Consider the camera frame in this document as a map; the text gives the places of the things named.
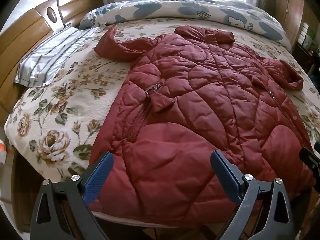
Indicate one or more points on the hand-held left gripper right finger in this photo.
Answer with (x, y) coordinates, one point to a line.
(225, 177)

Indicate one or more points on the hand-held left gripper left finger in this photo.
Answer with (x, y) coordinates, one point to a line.
(98, 177)

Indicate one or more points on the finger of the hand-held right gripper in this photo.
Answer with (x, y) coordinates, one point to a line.
(310, 160)

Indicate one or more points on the red quilted jacket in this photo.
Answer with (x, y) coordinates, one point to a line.
(200, 110)

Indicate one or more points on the floral blanket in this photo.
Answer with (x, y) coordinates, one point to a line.
(62, 110)

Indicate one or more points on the dark cluttered shelf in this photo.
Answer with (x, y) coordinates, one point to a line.
(308, 52)

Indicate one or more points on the striped pillow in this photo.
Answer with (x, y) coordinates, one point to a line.
(47, 57)

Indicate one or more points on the wooden wardrobe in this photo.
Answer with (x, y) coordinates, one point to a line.
(290, 5)

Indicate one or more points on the wooden headboard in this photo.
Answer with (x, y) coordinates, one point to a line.
(22, 37)

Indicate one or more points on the blue and white printed duvet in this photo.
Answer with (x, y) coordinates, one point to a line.
(190, 11)

